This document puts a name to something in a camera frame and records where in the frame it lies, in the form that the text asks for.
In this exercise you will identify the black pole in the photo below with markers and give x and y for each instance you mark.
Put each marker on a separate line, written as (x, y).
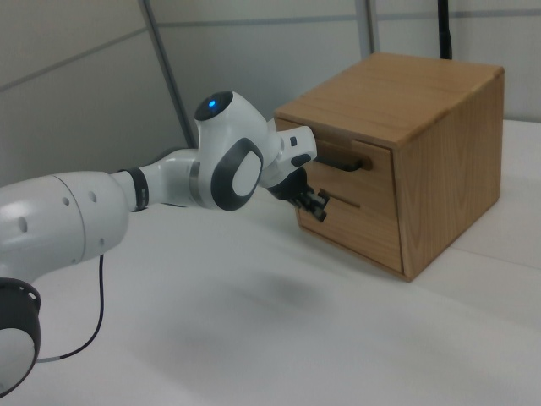
(444, 29)

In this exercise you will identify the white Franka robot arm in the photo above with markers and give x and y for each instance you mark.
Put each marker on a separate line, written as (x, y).
(228, 169)

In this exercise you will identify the grey partition post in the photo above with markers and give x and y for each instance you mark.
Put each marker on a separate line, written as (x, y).
(372, 25)
(169, 72)

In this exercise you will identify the wooden drawer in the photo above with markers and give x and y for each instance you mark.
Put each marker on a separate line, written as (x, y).
(363, 190)

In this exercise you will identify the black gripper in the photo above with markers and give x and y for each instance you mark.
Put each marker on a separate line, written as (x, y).
(289, 188)

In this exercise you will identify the wooden cabinet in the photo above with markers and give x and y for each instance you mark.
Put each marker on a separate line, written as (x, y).
(448, 169)

